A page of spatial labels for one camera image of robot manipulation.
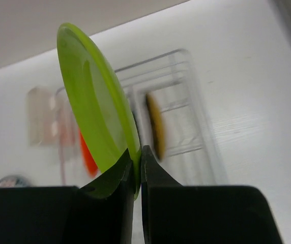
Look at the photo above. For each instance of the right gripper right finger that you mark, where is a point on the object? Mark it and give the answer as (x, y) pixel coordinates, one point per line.
(173, 213)

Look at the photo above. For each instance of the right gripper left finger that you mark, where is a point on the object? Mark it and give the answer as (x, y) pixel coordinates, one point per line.
(100, 212)

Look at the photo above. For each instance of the yellow brown patterned plate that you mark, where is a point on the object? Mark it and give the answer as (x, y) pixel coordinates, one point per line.
(157, 125)

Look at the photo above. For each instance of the white plate teal rim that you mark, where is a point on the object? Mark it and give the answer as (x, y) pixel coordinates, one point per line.
(14, 181)

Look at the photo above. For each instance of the lime green plate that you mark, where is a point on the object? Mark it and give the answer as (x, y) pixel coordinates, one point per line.
(98, 101)

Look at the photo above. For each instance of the orange plate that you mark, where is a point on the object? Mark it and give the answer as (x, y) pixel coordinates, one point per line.
(89, 162)

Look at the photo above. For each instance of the beige cutlery holder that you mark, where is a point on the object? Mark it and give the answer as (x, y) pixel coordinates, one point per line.
(41, 105)

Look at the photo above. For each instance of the white wire dish rack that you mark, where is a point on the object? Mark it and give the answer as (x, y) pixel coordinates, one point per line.
(191, 155)

